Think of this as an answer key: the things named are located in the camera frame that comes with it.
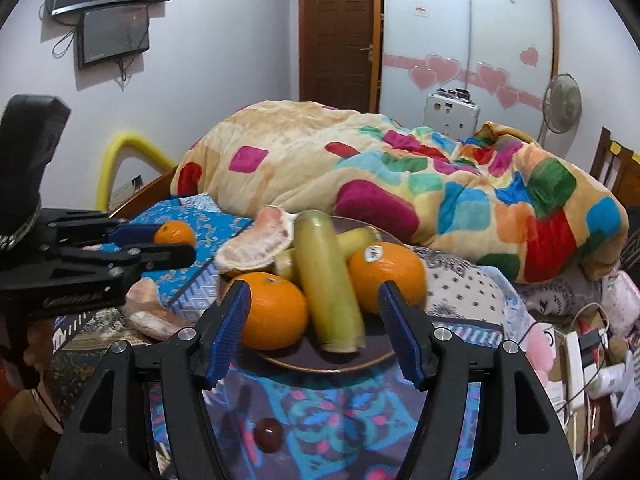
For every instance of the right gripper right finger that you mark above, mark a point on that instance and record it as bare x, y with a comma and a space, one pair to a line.
518, 435

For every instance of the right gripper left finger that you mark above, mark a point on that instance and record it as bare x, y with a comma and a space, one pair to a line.
109, 435

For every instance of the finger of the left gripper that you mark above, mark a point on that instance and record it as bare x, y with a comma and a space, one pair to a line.
80, 228
125, 259

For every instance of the small tangerine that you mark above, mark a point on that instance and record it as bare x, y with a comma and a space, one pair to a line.
175, 232

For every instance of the small peeled pomelo piece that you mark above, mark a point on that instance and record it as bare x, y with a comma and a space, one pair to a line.
146, 314

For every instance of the large peeled pomelo piece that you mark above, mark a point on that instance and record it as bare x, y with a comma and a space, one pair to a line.
258, 245

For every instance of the medium orange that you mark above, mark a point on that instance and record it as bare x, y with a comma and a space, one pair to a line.
279, 313

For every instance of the large orange with sticker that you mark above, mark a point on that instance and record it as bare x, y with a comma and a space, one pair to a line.
380, 262

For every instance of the long yellow sugarcane piece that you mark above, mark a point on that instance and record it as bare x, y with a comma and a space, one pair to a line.
334, 309

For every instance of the short yellow sugarcane piece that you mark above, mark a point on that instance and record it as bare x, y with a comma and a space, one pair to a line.
319, 246

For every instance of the pink plush toy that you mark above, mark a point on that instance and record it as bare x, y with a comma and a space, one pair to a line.
538, 352

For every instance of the yellow foam tube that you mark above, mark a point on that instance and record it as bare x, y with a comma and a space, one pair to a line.
128, 145

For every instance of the dotted grey pillow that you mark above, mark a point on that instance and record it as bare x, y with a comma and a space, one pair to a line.
458, 289

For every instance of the small red jujube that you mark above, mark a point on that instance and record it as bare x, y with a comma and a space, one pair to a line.
268, 435

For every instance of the blue patterned bed sheet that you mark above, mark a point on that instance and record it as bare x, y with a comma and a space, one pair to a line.
336, 426

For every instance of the pink quilted bag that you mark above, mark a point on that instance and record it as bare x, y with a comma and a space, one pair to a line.
620, 300

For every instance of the purple round plate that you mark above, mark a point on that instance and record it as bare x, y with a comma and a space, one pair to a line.
307, 354

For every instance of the colourful patchwork quilt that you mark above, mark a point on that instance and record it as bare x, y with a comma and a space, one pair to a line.
497, 198

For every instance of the wooden headboard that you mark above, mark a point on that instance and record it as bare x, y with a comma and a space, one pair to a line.
617, 168

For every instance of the white small cabinet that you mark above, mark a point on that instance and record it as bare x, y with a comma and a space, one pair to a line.
451, 112

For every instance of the brown wooden door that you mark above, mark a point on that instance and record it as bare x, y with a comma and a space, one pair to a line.
340, 52

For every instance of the standing electric fan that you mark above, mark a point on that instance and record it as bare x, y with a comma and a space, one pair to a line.
561, 106

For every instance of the white sliding wardrobe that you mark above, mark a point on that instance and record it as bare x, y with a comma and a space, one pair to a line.
500, 51

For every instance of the lower wall monitor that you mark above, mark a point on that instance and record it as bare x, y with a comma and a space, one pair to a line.
112, 32

